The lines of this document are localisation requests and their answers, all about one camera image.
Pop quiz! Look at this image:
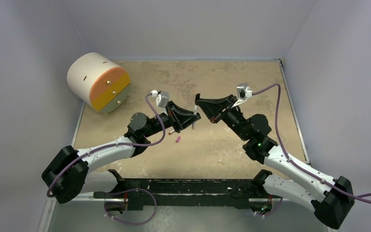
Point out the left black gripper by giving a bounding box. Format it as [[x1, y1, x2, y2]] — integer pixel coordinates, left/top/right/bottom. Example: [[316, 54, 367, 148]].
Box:
[[143, 101, 200, 138]]

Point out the pen with orange tip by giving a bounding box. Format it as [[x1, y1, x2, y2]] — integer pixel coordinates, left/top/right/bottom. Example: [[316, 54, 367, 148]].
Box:
[[191, 105, 199, 130]]

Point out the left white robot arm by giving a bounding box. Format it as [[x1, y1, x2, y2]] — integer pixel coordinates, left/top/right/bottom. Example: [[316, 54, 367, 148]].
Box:
[[41, 101, 201, 203]]

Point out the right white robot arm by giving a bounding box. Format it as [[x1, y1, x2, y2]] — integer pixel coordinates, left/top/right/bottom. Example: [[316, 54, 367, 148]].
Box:
[[195, 94, 355, 230]]

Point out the round white drawer cabinet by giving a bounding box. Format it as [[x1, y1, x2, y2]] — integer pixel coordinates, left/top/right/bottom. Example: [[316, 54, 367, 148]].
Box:
[[67, 52, 131, 114]]

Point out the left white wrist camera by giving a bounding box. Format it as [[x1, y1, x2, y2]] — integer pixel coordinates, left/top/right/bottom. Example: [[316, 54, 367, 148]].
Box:
[[150, 90, 170, 115]]

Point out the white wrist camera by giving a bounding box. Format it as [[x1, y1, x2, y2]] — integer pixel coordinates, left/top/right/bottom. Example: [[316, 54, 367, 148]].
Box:
[[150, 90, 170, 115], [232, 83, 253, 108]]

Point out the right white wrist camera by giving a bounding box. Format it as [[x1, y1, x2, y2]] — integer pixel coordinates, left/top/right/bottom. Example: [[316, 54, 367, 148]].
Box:
[[232, 83, 253, 108]]

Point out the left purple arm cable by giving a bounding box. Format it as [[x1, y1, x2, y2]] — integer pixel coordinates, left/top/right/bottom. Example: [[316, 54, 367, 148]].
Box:
[[46, 93, 166, 198]]

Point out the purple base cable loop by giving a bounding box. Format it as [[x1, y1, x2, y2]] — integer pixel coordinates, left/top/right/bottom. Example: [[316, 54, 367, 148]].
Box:
[[103, 188, 158, 225]]

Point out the aluminium table edge rail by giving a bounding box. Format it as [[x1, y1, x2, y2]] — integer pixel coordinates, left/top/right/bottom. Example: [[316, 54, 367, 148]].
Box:
[[276, 58, 311, 165]]

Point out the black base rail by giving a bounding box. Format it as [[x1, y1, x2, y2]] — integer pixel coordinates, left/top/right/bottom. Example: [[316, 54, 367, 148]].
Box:
[[94, 169, 279, 215]]

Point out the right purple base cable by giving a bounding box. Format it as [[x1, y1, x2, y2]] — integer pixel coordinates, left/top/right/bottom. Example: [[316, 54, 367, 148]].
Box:
[[253, 193, 285, 218]]

